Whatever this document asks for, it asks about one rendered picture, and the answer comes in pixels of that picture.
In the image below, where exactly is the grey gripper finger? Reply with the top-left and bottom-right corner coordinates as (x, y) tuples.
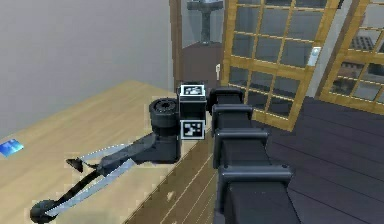
(29, 158), (136, 224)

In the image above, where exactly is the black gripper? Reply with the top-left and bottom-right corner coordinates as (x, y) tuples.
(65, 97), (183, 177)

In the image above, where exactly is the blue card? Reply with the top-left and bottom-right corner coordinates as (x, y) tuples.
(0, 137), (25, 158)

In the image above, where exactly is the light wooden table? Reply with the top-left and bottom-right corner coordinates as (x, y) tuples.
(0, 79), (221, 224)

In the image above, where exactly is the dark brown door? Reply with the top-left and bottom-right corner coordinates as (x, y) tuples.
(168, 0), (226, 93)

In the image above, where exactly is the wooden lattice glass door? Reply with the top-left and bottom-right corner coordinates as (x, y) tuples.
(315, 0), (384, 116)
(220, 0), (342, 132)

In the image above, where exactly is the silver door handle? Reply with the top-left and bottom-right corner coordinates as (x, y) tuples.
(307, 46), (322, 67)

